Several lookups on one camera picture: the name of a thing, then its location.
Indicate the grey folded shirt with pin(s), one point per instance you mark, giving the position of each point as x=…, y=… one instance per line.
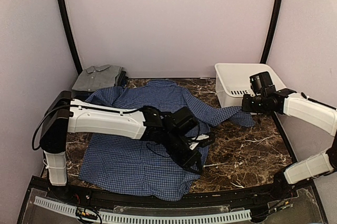
x=98, y=77

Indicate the black front rail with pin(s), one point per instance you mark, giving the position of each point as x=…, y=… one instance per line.
x=253, y=197

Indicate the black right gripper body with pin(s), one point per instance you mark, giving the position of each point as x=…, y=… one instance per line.
x=256, y=106

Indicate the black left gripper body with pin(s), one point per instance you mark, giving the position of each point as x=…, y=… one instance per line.
x=178, y=154

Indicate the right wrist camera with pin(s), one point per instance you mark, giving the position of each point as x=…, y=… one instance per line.
x=261, y=84

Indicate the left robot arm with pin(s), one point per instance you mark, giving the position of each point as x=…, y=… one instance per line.
x=69, y=115

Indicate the right black frame post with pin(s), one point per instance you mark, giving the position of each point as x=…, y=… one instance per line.
x=271, y=31

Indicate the white plastic basket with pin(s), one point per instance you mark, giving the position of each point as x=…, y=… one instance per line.
x=233, y=81

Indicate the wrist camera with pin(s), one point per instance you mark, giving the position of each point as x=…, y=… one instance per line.
x=185, y=121
x=261, y=84

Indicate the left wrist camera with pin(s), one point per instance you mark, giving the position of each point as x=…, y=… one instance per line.
x=185, y=121

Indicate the white slotted cable duct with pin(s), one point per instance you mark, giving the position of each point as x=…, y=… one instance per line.
x=144, y=215

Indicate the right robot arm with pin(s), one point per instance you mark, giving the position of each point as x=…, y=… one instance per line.
x=291, y=103

